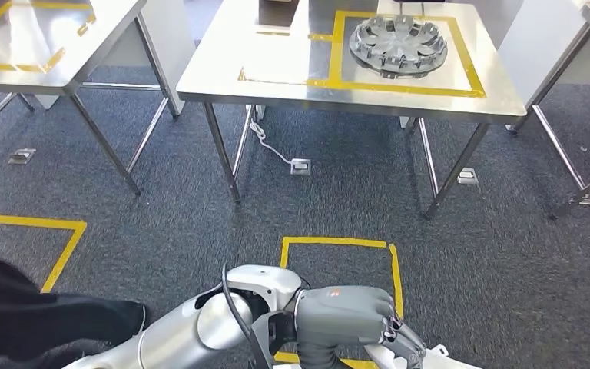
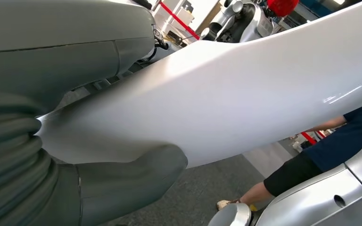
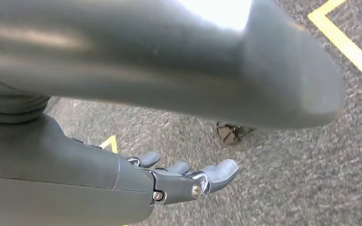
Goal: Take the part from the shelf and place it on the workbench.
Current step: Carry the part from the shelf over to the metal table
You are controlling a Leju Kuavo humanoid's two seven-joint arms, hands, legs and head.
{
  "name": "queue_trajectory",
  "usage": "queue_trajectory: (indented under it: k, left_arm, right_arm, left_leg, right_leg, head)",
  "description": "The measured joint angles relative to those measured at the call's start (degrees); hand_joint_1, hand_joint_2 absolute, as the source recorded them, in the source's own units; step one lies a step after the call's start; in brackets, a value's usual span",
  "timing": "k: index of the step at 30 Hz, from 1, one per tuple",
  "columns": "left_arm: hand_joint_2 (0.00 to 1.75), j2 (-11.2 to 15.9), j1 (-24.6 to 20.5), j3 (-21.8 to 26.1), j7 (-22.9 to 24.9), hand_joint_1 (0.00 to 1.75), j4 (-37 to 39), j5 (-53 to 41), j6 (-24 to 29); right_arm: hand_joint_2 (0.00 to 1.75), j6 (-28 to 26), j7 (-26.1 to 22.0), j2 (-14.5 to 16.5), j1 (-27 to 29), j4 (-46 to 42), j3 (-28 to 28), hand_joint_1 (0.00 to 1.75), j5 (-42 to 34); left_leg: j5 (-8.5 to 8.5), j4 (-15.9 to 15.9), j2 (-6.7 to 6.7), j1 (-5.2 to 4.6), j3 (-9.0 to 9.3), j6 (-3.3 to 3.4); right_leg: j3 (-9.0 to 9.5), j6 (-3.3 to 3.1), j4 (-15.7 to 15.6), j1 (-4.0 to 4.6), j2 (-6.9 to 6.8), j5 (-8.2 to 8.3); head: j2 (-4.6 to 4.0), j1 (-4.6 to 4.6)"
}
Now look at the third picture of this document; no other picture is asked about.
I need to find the yellow floor tape square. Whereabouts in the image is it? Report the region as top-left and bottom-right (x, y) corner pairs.
(307, 0), (362, 90)
(99, 135), (119, 154)

